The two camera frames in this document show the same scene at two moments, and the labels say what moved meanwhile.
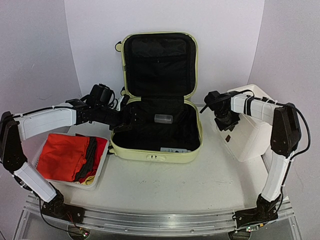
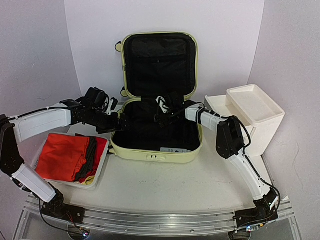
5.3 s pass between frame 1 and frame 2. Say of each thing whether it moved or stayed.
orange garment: stayed
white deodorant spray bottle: stayed
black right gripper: moved
